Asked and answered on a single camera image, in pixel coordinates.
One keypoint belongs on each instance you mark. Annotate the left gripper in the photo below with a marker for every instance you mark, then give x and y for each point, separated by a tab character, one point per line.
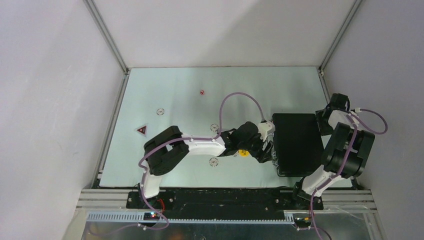
265	155

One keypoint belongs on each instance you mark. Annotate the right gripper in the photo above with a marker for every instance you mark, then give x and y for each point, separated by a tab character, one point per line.
324	129

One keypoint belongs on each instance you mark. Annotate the yellow big blind button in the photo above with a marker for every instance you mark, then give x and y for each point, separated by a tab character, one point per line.
243	153

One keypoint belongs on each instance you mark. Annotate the black poker set case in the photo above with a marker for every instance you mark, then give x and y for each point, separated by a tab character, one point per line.
298	144

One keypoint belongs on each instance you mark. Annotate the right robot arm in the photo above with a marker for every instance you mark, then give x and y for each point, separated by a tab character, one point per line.
346	153

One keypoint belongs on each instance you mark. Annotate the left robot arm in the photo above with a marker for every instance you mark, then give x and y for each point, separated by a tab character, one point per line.
166	150

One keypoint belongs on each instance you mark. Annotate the white poker chip front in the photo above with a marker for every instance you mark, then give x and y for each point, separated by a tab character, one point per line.
213	162

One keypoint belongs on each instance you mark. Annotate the white poker chip near deck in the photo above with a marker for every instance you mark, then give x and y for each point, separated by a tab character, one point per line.
214	127

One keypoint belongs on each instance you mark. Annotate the white blue poker chip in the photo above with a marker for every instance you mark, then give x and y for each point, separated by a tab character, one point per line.
160	112

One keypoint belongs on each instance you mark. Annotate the all in triangle button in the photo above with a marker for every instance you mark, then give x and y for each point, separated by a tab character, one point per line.
142	130

